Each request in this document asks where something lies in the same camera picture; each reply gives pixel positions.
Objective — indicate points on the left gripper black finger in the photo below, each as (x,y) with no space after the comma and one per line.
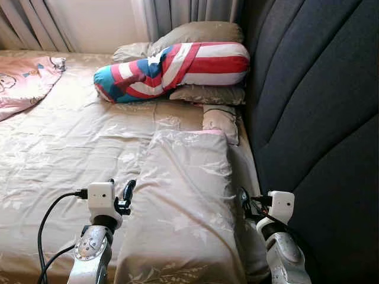
(111,180)
(129,190)

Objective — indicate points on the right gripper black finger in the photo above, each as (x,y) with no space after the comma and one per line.
(243,198)

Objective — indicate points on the large beige floral pillow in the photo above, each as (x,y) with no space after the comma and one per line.
(183,207)

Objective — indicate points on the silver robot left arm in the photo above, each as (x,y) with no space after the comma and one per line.
(89,254)

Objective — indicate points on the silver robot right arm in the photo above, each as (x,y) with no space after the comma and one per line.
(284,254)

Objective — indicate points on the beige floral bedsheet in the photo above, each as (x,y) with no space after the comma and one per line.
(71,154)

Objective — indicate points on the small beige floral cushion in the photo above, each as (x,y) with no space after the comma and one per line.
(220,121)

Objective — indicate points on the dark grey upholstered panel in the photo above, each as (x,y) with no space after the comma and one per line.
(320,148)

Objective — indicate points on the taupe floral pillow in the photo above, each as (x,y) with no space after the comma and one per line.
(207,94)
(201,32)

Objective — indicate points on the pink cartoon print quilt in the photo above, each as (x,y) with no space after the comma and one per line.
(26,83)

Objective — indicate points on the light beige pillow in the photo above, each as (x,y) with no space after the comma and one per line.
(131,52)

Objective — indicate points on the red white blue shield pillow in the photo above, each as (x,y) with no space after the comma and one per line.
(201,65)

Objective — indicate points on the grey pleated curtain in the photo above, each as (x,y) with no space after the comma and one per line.
(189,10)
(29,21)

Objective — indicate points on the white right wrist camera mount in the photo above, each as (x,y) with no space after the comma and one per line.
(282,207)

